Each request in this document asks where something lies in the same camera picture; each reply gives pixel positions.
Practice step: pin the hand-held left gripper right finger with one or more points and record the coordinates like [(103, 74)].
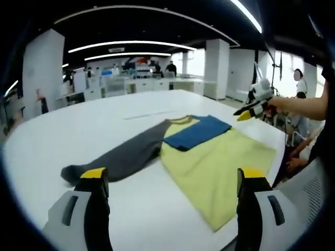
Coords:
[(248, 209)]

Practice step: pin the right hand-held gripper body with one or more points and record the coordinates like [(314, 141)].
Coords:
[(261, 91)]

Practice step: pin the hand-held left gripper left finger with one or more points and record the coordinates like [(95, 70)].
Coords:
[(94, 209)]

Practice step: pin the yellow blue grey garment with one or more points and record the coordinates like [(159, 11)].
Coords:
[(217, 170)]

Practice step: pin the person's right hand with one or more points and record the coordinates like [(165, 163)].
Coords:
[(278, 104)]

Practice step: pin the white square pillar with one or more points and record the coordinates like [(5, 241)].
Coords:
[(217, 70), (43, 70)]

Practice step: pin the white mesh chair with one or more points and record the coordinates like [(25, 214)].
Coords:
[(306, 198)]

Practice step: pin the white counter cabinets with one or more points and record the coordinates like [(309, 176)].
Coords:
[(183, 85)]

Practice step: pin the person's dark clothing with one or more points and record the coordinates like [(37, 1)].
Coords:
[(323, 138)]

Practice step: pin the bright ceiling light strip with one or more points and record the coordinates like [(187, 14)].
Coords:
[(248, 14)]

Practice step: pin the dark floor stand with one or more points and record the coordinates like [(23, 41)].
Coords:
[(43, 104)]

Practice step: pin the white shelf cart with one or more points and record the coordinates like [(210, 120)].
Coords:
[(115, 86)]

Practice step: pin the short ceiling light strip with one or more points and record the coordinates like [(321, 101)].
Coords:
[(128, 54)]

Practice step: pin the long ceiling light strip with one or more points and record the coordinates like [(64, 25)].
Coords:
[(131, 42)]

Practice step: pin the curved ceiling track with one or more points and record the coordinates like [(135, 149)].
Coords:
[(141, 8)]

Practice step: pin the small ceiling light strip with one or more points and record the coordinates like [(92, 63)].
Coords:
[(11, 87)]

